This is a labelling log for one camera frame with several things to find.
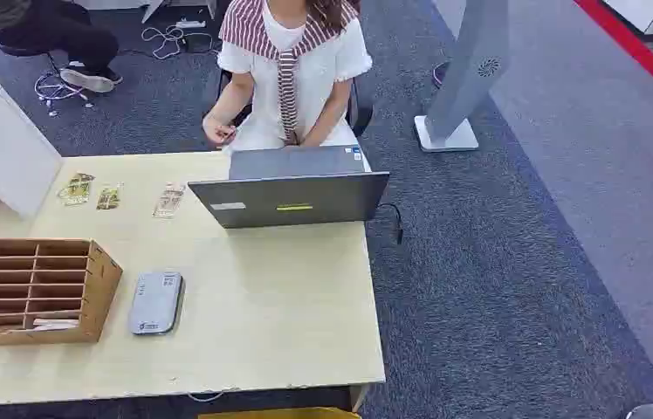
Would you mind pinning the grey open laptop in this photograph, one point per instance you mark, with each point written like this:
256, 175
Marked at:
292, 199

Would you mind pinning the person's right hand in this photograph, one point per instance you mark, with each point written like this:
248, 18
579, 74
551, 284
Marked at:
216, 131

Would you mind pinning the seated person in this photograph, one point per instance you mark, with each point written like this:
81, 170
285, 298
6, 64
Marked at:
315, 69

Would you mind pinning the pale printed card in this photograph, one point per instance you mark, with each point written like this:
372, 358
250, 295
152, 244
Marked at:
168, 201

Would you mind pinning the grey card reader device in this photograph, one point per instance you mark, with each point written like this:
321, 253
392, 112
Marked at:
155, 303

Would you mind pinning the grey kiosk stand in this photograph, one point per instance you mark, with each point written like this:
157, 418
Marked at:
468, 69

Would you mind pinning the yellow object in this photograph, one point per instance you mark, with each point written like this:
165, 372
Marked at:
280, 413

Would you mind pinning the small yellow printed card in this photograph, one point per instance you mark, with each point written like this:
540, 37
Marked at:
108, 198

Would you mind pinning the white power strip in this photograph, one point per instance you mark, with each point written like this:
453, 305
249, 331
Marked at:
190, 24

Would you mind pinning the wooden slotted card box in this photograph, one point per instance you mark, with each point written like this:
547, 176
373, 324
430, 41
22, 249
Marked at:
98, 289

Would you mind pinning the white table legs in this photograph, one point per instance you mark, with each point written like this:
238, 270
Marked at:
156, 7

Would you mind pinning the white card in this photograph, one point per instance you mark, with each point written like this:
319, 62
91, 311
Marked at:
54, 324

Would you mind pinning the chrome chair base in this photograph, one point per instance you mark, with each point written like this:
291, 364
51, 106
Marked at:
56, 89

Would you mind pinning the person in dark clothing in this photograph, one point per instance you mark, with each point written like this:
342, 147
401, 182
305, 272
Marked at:
66, 32

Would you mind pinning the white cabinet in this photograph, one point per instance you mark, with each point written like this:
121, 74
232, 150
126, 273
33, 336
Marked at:
2, 150

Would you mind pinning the white furniture unit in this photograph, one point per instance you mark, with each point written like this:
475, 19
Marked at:
650, 13

